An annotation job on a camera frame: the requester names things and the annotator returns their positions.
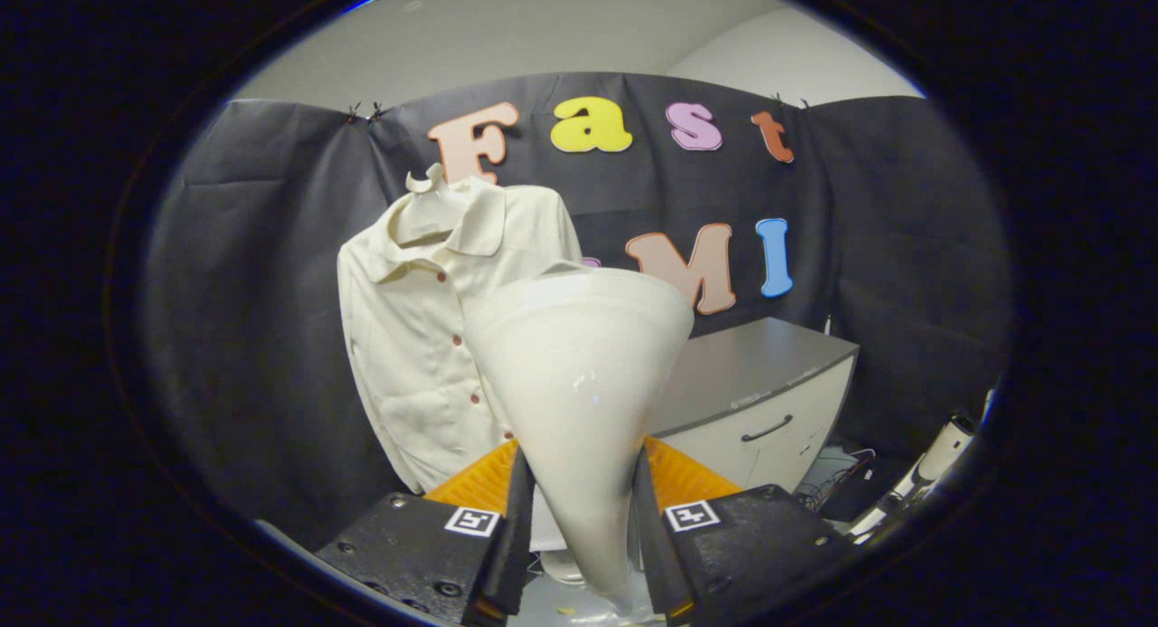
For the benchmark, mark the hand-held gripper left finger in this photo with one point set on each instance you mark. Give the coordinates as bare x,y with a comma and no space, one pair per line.
517,536

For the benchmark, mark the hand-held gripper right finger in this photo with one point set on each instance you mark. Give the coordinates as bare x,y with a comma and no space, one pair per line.
653,546

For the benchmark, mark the cream button-up shirt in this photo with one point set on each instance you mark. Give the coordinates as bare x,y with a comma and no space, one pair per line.
416,356

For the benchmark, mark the cream clothes hanger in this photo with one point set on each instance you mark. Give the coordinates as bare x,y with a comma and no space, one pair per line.
425,182

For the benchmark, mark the grey top white cabinet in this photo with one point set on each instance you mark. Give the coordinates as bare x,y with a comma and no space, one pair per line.
751,365

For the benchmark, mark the white cylindrical device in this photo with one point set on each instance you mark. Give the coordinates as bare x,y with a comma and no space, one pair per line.
941,451

